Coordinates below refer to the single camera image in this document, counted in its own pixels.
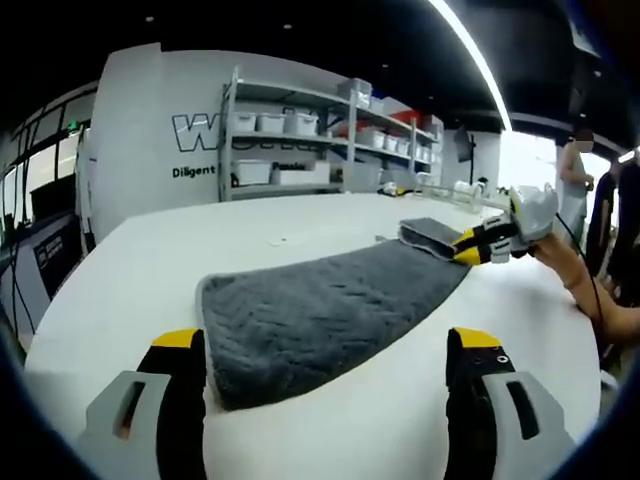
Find ceiling light strip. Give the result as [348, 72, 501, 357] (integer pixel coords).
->
[428, 0, 512, 134]

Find metal wire dish rack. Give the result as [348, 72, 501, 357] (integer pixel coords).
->
[416, 176, 507, 212]

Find grey fluffy towel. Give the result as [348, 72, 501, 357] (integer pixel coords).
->
[196, 216, 474, 412]

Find metal shelf with bins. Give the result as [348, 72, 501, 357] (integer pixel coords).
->
[232, 78, 444, 188]

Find small yellow white device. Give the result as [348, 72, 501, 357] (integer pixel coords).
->
[375, 180, 416, 198]

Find wall mounted black screen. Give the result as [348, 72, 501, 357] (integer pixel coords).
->
[453, 125, 477, 164]

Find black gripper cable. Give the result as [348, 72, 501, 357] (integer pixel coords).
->
[553, 212, 605, 351]

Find grey metal shelf rack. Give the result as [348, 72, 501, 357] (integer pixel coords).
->
[348, 88, 445, 187]
[218, 66, 357, 203]

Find dark panel with white label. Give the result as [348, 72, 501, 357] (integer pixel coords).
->
[28, 209, 84, 302]

